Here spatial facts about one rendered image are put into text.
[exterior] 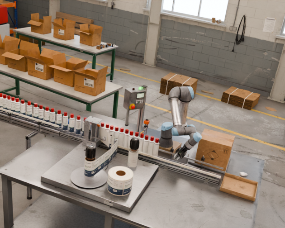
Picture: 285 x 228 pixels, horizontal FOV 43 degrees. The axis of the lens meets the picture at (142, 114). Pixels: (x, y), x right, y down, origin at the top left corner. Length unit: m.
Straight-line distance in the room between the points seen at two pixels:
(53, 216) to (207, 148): 1.62
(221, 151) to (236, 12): 5.26
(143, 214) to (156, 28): 6.71
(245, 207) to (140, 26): 6.84
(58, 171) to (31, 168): 0.26
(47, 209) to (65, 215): 0.20
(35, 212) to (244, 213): 1.96
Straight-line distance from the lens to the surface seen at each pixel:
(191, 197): 3.10
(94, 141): 3.46
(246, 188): 3.39
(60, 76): 5.27
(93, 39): 7.37
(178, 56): 8.94
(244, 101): 7.42
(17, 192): 4.39
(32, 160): 3.38
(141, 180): 3.09
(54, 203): 3.86
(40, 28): 8.09
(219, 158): 3.44
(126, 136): 3.42
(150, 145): 3.36
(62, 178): 3.06
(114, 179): 2.82
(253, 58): 8.36
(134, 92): 3.27
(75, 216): 3.70
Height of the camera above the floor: 2.64
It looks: 24 degrees down
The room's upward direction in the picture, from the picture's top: 7 degrees clockwise
